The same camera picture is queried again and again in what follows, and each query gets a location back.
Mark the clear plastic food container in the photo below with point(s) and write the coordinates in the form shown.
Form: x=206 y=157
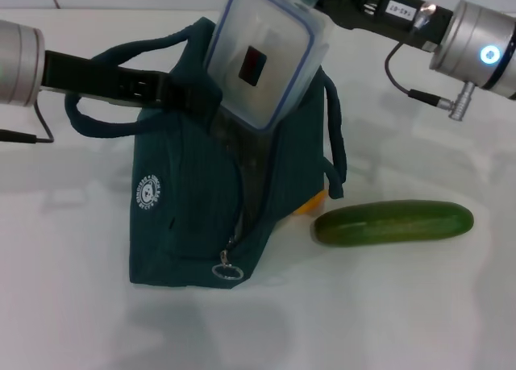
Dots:
x=258 y=43

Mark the orange yellow pear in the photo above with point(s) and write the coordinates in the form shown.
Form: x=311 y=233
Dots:
x=312 y=204

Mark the green cucumber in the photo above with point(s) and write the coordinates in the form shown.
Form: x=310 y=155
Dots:
x=395 y=225

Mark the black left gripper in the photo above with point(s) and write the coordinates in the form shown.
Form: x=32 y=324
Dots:
x=80 y=73

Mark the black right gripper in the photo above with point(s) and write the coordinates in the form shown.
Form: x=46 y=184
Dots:
x=383 y=11

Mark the dark teal insulated lunch bag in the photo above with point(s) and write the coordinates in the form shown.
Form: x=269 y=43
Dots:
x=173 y=176

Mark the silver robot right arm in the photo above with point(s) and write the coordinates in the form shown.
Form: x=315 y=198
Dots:
x=475 y=35

